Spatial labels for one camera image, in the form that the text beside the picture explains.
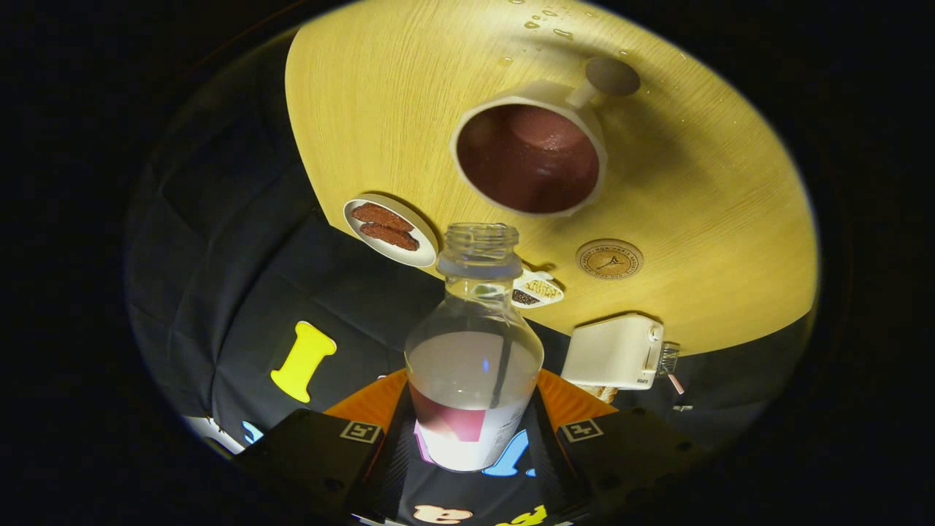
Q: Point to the wooden table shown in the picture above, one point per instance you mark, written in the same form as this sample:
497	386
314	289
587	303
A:
380	109

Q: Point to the white oval plate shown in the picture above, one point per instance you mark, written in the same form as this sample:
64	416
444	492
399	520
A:
424	256

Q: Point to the black backdrop cloth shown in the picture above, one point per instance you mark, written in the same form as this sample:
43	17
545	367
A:
256	292

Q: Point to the pink striped straw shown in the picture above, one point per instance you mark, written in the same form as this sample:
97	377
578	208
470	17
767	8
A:
676	383

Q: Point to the clear plastic juice bottle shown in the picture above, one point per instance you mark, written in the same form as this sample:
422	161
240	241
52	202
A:
475	365

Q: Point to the white toaster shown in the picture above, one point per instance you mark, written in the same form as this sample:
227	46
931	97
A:
613	354

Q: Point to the reddish brown meat piece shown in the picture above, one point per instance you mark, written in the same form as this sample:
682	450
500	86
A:
381	217
390	237

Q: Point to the beige cup with pink inside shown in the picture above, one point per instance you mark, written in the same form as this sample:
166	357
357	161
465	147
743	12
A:
529	161

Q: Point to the metal mesh holder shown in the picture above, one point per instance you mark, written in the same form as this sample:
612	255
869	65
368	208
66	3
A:
668	358

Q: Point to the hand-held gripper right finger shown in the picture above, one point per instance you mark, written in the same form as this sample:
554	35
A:
551	467

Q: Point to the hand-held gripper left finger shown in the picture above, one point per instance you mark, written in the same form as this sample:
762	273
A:
387	467

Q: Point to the toast bread slice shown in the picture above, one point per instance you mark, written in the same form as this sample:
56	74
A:
600	394

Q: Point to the small white divided dish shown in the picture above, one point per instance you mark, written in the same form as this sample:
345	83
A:
539	289

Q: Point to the round wooden coaster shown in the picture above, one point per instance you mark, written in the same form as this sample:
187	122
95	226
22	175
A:
609	259

